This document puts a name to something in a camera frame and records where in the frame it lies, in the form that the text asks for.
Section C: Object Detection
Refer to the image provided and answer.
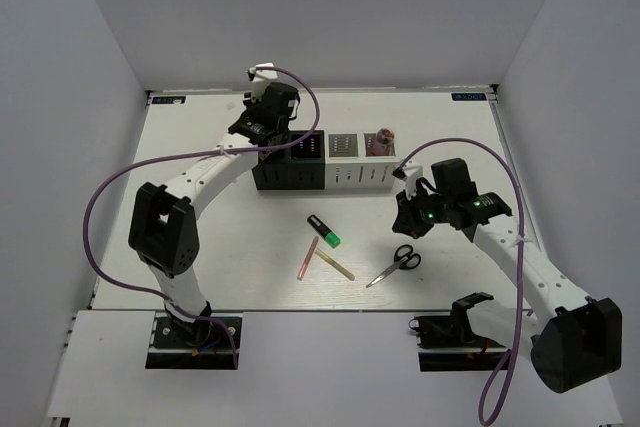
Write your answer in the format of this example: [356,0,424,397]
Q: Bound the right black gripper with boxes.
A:
[393,183,452,240]

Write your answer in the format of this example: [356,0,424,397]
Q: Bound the green highlighter marker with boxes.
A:
[307,214,341,248]

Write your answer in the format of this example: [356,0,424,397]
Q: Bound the pink clear tube case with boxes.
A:
[370,128,395,156]

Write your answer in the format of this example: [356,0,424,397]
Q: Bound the yellow pen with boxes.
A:
[315,249,355,281]

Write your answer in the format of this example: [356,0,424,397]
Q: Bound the pink pen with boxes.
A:
[296,236,320,281]

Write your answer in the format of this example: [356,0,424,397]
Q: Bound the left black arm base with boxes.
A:
[145,313,243,371]

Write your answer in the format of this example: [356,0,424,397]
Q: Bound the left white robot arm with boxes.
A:
[128,81,300,346]

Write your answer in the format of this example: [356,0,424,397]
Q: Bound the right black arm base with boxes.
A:
[407,292,508,372]

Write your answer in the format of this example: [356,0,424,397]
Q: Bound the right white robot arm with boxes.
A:
[392,158,622,393]

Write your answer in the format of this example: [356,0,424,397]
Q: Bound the black two-slot container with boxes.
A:
[252,130,326,191]

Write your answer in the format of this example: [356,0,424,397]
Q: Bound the white two-slot container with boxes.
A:
[324,131,399,191]

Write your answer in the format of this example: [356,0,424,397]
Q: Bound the left blue corner label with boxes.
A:
[151,96,186,105]

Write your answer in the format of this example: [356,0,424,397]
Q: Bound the blue corner label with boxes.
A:
[151,96,186,105]
[451,92,487,102]

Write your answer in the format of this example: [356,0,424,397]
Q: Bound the right blue corner label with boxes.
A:
[451,92,487,102]

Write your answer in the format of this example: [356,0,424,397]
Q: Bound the black handled scissors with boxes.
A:
[366,244,422,288]

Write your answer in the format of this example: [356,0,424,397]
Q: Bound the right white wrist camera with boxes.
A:
[392,160,423,200]

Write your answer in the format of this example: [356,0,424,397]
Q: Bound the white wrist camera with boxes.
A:
[392,160,423,200]
[247,63,278,100]

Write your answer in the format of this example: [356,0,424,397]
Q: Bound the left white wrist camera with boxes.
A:
[247,63,278,100]

